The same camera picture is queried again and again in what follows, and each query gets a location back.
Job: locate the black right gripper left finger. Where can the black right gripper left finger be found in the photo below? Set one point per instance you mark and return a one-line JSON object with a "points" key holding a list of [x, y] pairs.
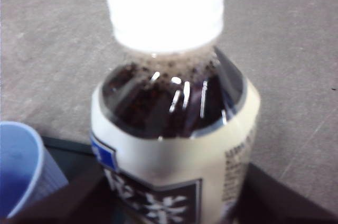
{"points": [[79, 203]]}

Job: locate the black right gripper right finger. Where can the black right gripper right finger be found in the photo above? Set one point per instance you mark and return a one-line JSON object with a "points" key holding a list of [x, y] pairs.
{"points": [[277, 203]]}

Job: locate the dark oolong tea bottle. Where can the dark oolong tea bottle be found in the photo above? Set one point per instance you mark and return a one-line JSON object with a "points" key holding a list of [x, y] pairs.
{"points": [[171, 155]]}

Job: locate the blue ribbed plastic cup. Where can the blue ribbed plastic cup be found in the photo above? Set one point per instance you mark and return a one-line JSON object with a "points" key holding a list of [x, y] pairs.
{"points": [[23, 160]]}

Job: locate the dark rectangular tray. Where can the dark rectangular tray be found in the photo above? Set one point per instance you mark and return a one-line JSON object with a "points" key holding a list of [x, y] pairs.
{"points": [[68, 160]]}

